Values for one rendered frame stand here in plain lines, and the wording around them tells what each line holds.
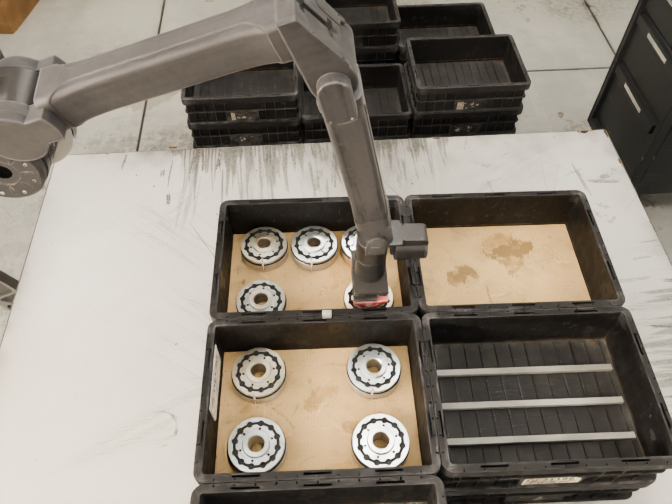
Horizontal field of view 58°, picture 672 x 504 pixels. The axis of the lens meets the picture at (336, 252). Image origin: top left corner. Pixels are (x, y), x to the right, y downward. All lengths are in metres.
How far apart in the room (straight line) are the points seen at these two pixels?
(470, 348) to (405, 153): 0.70
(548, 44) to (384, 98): 1.36
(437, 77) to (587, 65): 1.27
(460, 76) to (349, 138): 1.63
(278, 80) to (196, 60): 1.66
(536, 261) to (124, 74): 0.98
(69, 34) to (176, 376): 2.66
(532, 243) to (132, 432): 0.96
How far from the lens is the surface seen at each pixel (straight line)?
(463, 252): 1.39
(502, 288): 1.35
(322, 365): 1.21
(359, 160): 0.85
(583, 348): 1.33
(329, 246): 1.33
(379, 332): 1.19
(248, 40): 0.68
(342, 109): 0.72
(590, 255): 1.39
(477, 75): 2.43
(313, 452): 1.15
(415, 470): 1.04
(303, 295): 1.29
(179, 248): 1.58
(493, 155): 1.80
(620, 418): 1.28
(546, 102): 3.19
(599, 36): 3.73
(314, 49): 0.67
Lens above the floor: 1.92
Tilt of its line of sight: 53 degrees down
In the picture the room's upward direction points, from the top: straight up
